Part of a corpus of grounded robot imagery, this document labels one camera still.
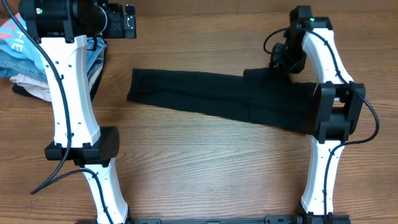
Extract black t-shirt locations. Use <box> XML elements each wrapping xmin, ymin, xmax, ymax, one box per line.
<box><xmin>127</xmin><ymin>68</ymin><xmax>316</xmax><ymax>134</ymax></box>

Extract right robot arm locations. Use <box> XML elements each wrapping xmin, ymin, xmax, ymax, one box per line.
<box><xmin>264</xmin><ymin>6</ymin><xmax>366</xmax><ymax>223</ymax></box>

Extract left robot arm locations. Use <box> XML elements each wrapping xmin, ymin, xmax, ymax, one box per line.
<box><xmin>19</xmin><ymin>0</ymin><xmax>136</xmax><ymax>223</ymax></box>

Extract folded blue jeans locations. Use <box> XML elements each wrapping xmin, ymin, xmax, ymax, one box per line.
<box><xmin>1</xmin><ymin>37</ymin><xmax>108</xmax><ymax>81</ymax></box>

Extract folded beige garment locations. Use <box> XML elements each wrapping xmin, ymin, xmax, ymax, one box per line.
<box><xmin>9</xmin><ymin>51</ymin><xmax>104</xmax><ymax>103</ymax></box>

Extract light blue printed t-shirt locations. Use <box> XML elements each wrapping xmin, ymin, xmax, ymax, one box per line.
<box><xmin>1</xmin><ymin>19</ymin><xmax>44</xmax><ymax>72</ymax></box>

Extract folded black garment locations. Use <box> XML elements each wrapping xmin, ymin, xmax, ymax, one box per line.
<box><xmin>12</xmin><ymin>43</ymin><xmax>108</xmax><ymax>102</ymax></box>

